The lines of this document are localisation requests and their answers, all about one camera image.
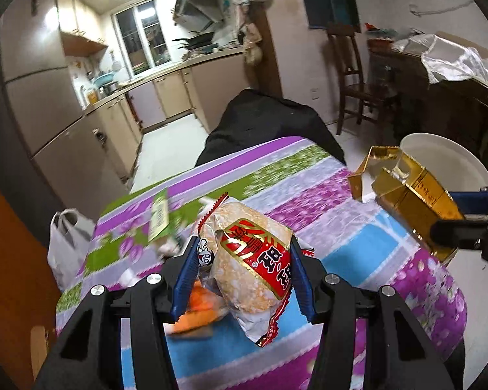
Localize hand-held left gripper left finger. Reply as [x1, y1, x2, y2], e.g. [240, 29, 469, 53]
[33, 236, 202, 390]

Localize kitchen window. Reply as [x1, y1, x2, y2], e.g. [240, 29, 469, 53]
[112, 0, 173, 78]

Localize black wok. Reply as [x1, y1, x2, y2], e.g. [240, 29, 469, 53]
[173, 32, 216, 49]

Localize beige refrigerator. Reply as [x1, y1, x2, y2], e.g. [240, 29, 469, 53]
[0, 0, 131, 220]

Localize orange wooden cabinet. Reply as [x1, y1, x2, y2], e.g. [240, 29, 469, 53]
[0, 162, 61, 390]

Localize beige kitchen base cabinets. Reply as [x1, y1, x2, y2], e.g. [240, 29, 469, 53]
[83, 46, 253, 183]

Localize dark wooden sideboard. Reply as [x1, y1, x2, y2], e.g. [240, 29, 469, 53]
[368, 32, 488, 171]

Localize black cloth bag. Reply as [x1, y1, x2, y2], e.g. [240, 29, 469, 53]
[194, 88, 347, 167]

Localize white plastic sheet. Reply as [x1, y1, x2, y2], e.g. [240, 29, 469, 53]
[392, 32, 488, 90]

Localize dark wooden chair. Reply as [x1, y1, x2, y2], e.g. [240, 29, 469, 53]
[325, 22, 399, 137]

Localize rice cracker snack packet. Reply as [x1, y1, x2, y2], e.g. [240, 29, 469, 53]
[195, 193, 316, 348]

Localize white plastic bag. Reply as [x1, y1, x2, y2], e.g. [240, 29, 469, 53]
[48, 209, 96, 291]

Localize orange snack wrapper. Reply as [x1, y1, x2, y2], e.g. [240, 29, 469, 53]
[173, 282, 228, 338]

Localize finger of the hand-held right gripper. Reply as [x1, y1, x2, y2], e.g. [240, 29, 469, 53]
[429, 218, 488, 251]
[449, 183, 488, 216]

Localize purple patterned tablecloth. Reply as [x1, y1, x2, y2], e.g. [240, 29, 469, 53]
[55, 136, 468, 390]

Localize white plastic bucket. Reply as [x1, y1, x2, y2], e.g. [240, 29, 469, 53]
[399, 132, 488, 212]

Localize beige hanging bags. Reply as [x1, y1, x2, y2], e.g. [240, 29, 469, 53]
[234, 0, 269, 66]

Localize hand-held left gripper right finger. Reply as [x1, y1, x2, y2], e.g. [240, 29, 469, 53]
[289, 236, 460, 390]

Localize beige kitchen wall cabinets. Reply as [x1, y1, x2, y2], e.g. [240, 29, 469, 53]
[55, 0, 108, 55]

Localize gold cardboard box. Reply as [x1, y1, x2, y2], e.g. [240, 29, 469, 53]
[347, 145, 466, 264]

